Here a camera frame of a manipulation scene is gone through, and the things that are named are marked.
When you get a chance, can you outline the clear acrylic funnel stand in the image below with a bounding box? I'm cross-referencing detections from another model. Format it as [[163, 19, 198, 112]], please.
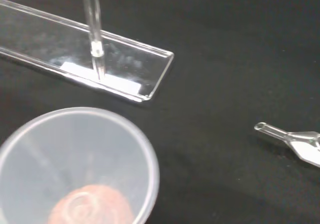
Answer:
[[0, 0, 175, 107]]

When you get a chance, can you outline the translucent plastic funnel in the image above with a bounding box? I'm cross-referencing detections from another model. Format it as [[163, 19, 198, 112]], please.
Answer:
[[0, 106, 160, 224]]

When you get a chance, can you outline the black bench cloth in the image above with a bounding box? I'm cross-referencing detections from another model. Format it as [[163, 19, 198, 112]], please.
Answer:
[[0, 0, 320, 224]]

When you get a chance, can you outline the brown cork ring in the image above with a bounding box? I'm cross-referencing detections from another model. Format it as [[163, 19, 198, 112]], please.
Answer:
[[48, 183, 138, 224]]

